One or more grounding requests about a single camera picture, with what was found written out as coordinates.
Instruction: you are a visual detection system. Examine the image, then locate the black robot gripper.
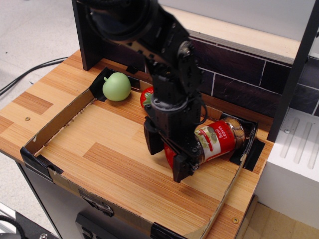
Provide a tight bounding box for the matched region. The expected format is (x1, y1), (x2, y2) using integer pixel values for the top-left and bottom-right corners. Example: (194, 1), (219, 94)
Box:
(144, 96), (202, 183)

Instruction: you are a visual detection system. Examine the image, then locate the red-capped basil spice bottle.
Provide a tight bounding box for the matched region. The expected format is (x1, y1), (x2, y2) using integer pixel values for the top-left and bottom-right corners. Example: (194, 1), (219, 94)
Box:
(163, 117), (246, 170)

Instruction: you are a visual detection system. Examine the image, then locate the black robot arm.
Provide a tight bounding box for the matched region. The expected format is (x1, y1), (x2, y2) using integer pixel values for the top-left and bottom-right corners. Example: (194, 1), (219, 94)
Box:
(82, 0), (206, 182)

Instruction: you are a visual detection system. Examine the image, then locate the cardboard fence with black tape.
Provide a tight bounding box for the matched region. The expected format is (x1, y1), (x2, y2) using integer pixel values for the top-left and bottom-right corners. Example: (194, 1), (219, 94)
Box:
(20, 68), (264, 239)

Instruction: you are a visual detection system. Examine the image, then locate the red toy tomato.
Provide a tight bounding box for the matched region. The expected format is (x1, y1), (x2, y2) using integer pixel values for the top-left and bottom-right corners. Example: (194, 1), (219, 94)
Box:
(140, 87), (154, 108)

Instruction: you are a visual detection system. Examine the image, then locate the green toy apple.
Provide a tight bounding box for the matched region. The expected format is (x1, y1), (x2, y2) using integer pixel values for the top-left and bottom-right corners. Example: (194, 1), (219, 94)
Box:
(102, 72), (131, 102)

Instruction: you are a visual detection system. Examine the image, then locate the white side cabinet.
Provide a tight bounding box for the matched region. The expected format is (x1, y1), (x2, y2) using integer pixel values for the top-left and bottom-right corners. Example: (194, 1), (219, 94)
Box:
(256, 109), (319, 228)

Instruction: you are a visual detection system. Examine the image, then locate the black device with braided cable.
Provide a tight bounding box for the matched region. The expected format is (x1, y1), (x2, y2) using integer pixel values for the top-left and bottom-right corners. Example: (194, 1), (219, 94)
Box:
(0, 215), (58, 239)

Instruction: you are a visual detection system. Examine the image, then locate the black floor cable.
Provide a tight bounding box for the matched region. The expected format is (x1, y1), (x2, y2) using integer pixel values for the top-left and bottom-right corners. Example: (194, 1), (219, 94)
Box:
(0, 57), (68, 96)

